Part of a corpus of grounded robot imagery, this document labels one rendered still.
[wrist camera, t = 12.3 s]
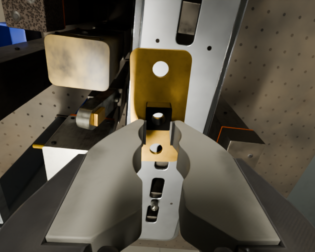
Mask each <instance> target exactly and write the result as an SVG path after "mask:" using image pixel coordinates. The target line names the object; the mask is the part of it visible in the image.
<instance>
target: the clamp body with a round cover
mask: <svg viewBox="0 0 315 252"><path fill-rule="evenodd" d="M131 31H132V27H131V26H127V25H120V24H113V23H106V22H103V23H102V24H101V25H95V26H93V27H92V29H90V30H88V29H81V28H78V27H77V28H74V29H72V30H67V31H62V32H58V31H55V33H51V34H48V35H46V36H45V38H44V46H45V54H46V62H47V70H48V78H49V81H50V82H51V83H52V84H53V85H55V86H62V87H70V88H78V89H86V90H95V91H106V90H107V89H108V88H109V86H110V85H111V83H112V81H113V80H114V78H115V76H116V75H117V73H118V72H119V70H120V61H121V60H124V59H125V58H126V56H127V54H128V53H130V46H131Z"/></svg>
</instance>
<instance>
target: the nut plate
mask: <svg viewBox="0 0 315 252"><path fill-rule="evenodd" d="M157 62H165V63H166V64H167V65H168V72H167V74H166V75H164V76H157V75H155V74H154V72H153V66H154V64H155V63H157ZM191 68H192V56H191V54H190V53H189V52H188V51H186V50H183V49H165V48H146V47H138V48H135V49H134V50H133V51H132V52H131V54H130V116H131V123H132V122H134V121H135V120H138V119H142V120H144V121H146V145H145V144H144V145H143V147H142V148H141V161H151V162H175V161H177V158H178V153H177V151H176V150H175V149H174V147H173V146H172V145H170V131H169V130H170V124H171V122H173V121H182V122H184V123H185V115H186V107H187V100H188V92H189V84H190V76H191ZM156 113H161V114H163V116H161V117H155V116H153V115H154V114H156ZM153 144H160V145H161V146H162V150H161V151H159V152H153V151H151V149H150V146H151V145H153Z"/></svg>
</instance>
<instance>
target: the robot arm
mask: <svg viewBox="0 0 315 252"><path fill-rule="evenodd" d="M146 131H147V121H146V120H143V119H137V120H135V121H133V122H131V123H129V124H128V125H126V126H124V127H122V128H120V129H119V130H117V131H115V132H113V133H111V134H110V135H108V136H106V137H105V138H103V139H102V140H101V141H99V142H98V143H96V144H95V145H94V146H93V147H92V148H91V149H89V150H88V151H87V152H86V153H85V154H82V153H78V154H77V155H76V156H75V157H74V158H73V159H72V160H71V161H69V162H68V163H67V164H66V165H65V166H64V167H63V168H62V169H61V170H59V171H58V172H57V173H56V174H55V175H54V176H53V177H52V178H50V179H49V180H48V181H47V182H46V183H45V184H44V185H43V186H42V187H40V188H39V189H38V190H37V191H36V192H35V193H34V194H33V195H31V196H30V197H29V198H28V199H27V200H26V201H25V202H24V203H23V204H22V205H21V206H20V207H19V208H18V209H17V210H16V211H15V212H14V213H13V214H12V215H11V216H10V218H9V219H8V220H7V221H6V222H5V223H4V224H3V226H2V227H1V228H0V252H120V251H122V250H123V249H125V248H126V247H128V246H129V245H131V244H132V243H134V242H135V241H136V240H137V239H138V238H139V237H140V236H141V233H142V207H143V182H142V180H141V178H140V177H139V176H138V175H137V173H138V172H139V170H140V169H141V167H142V147H143V145H146ZM169 138H170V146H173V148H174V149H175V150H176V151H177V153H178V154H177V162H176V169H177V171H178V172H179V173H180V174H181V176H182V177H183V179H184V180H183V182H182V188H181V195H180V202H179V209H178V216H179V227H180V234H181V236H182V237H183V239H184V240H185V241H187V242H188V243H189V244H191V245H192V246H194V247H195V248H197V249H198V250H200V251H201V252H315V226H314V225H313V224H312V223H311V222H310V221H309V220H308V219H307V218H306V217H305V216H304V215H303V214H302V213H301V212H300V211H299V210H298V209H297V208H296V207H295V206H294V205H293V204H292V203H291V202H290V201H289V200H288V199H286V198H285V197H284V196H283V195H282V194H281V193H280V192H279V191H278V190H276V189H275V188H274V187H273V186H272V185H271V184H270V183H269V182H267V181H266V180H265V179H264V178H263V177H262V176H261V175H260V174H259V173H257V172H256V171H255V170H254V169H253V168H252V167H251V166H250V165H248V164H247V163H246V162H245V161H244V160H243V159H242V158H234V157H233V156H232V155H231V154H230V153H229V152H228V151H226V150H225V149H224V148H223V147H222V146H221V145H219V144H218V143H217V142H215V141H214V140H212V139H211V138H209V137H208V136H206V135H204V134H203V133H201V132H199V131H198V130H196V129H194V128H192V127H191V126H189V125H187V124H186V123H184V122H182V121H180V120H176V121H171V122H170V130H169Z"/></svg>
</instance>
